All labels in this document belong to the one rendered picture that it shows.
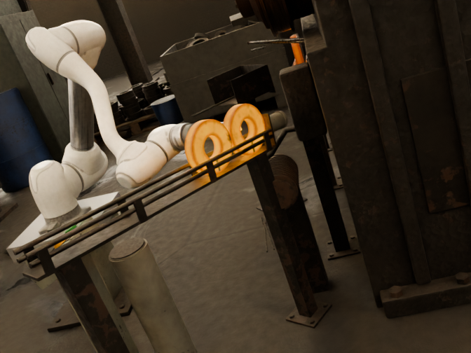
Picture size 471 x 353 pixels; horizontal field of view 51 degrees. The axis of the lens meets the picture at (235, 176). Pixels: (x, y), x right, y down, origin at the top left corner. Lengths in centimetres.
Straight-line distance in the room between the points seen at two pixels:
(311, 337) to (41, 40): 138
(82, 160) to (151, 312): 94
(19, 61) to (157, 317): 388
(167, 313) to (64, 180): 89
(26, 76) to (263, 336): 389
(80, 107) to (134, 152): 57
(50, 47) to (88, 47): 17
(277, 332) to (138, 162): 74
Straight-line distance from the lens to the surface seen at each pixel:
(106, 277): 230
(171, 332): 158
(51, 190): 218
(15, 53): 513
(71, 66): 188
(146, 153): 166
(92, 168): 229
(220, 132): 139
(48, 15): 1319
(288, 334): 176
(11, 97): 507
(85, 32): 203
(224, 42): 427
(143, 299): 151
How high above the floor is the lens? 111
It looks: 20 degrees down
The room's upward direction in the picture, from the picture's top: 20 degrees counter-clockwise
